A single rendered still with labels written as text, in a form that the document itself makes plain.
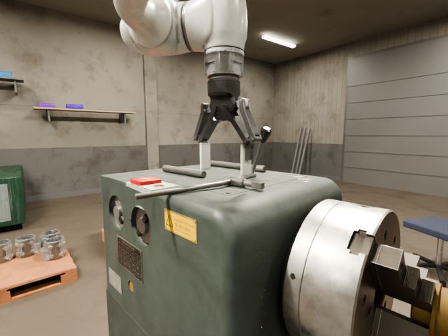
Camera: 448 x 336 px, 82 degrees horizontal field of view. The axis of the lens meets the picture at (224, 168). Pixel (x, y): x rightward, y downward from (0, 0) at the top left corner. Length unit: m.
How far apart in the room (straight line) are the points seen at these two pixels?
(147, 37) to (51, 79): 6.09
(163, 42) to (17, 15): 6.36
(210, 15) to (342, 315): 0.59
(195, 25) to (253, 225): 0.42
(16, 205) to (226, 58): 4.37
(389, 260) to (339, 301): 0.10
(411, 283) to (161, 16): 0.66
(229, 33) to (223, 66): 0.06
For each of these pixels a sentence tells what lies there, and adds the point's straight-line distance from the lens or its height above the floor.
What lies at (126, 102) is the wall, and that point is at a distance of 6.89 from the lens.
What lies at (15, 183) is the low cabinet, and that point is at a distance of 4.67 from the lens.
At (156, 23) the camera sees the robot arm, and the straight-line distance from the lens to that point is 0.60.
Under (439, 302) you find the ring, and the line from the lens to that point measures 0.59.
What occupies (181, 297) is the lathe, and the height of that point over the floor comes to 1.04.
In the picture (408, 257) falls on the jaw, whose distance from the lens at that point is 0.72.
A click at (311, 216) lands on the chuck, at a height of 1.22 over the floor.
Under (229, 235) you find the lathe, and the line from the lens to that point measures 0.44.
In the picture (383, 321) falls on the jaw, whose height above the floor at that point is 1.04.
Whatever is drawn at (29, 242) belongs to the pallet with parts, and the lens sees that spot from 3.38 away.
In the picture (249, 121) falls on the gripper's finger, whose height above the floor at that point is 1.41.
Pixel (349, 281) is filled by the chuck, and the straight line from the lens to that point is 0.48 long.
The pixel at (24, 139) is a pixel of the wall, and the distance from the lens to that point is 6.55.
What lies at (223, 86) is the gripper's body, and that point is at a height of 1.48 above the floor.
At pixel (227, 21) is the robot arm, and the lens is 0.60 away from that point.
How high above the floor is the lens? 1.38
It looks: 8 degrees down
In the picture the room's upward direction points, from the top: straight up
